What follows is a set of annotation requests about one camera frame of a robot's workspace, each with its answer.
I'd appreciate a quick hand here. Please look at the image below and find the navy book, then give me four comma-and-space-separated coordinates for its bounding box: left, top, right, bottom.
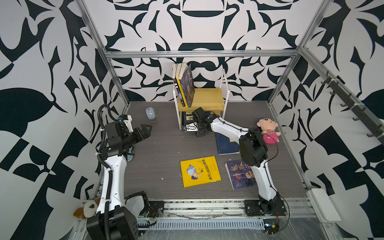
181, 111, 194, 127

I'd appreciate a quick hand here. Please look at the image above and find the navy book vertical label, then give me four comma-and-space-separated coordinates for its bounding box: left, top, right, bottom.
215, 133, 240, 155

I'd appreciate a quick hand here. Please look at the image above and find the dark purple portrait book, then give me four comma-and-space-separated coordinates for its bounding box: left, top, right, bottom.
179, 63, 195, 108

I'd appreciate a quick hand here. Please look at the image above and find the yellow cartoon book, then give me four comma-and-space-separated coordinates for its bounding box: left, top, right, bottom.
180, 156, 221, 188
175, 63, 188, 107

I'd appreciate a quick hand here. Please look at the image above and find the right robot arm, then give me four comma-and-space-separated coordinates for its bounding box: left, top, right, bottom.
124, 108, 286, 216

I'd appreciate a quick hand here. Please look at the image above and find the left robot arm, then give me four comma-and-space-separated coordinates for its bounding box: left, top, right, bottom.
86, 104, 152, 240

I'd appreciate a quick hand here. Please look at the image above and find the light blue alarm clock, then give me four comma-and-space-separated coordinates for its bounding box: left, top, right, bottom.
145, 107, 158, 122

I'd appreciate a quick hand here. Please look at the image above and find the white wooden book shelf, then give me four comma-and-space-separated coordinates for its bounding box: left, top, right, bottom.
173, 69, 231, 130

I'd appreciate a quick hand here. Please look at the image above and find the black barcode book on shelf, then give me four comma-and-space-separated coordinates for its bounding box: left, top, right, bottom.
172, 64, 185, 107

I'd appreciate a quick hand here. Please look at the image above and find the plush doll pink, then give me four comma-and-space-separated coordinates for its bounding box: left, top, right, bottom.
257, 118, 281, 144

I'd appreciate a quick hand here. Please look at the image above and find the brown white plush toy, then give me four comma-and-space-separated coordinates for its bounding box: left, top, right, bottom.
73, 198, 101, 220

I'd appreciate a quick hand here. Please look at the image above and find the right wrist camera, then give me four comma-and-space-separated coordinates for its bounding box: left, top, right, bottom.
183, 123, 198, 132

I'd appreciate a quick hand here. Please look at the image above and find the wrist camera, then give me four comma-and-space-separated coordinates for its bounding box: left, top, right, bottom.
118, 115, 133, 133
183, 123, 198, 132

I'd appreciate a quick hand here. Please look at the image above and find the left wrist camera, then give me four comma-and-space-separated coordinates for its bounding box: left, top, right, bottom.
118, 115, 133, 133

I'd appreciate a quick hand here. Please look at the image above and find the wall hook rail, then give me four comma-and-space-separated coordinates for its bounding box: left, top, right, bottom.
320, 70, 384, 139

